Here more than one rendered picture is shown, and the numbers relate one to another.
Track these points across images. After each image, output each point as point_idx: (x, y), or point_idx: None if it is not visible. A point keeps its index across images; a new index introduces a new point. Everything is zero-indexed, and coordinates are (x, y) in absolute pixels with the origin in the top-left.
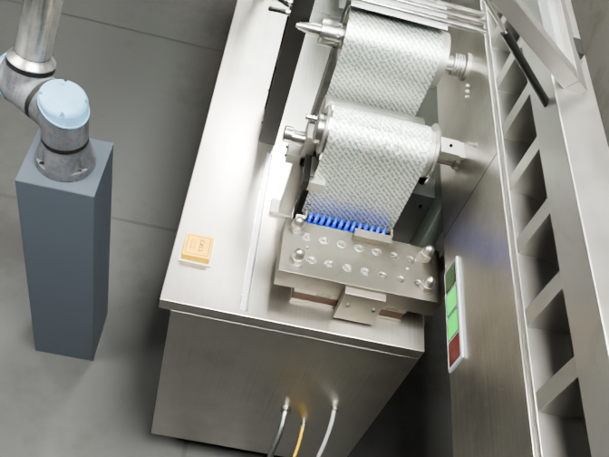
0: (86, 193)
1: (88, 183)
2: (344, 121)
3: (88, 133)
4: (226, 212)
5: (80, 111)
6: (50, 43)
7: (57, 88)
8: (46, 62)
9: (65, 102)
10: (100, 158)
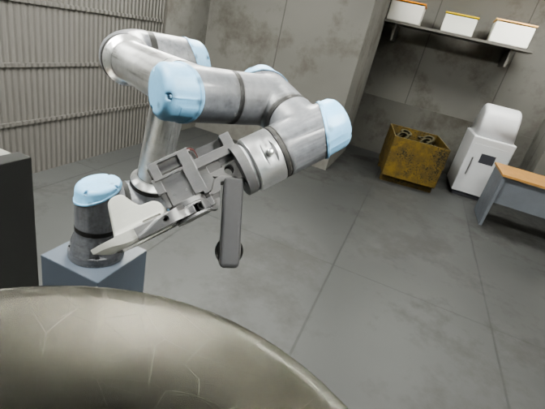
0: (48, 251)
1: (58, 256)
2: None
3: (81, 226)
4: None
5: (76, 188)
6: (141, 161)
7: (109, 180)
8: (138, 177)
9: (90, 181)
10: (83, 269)
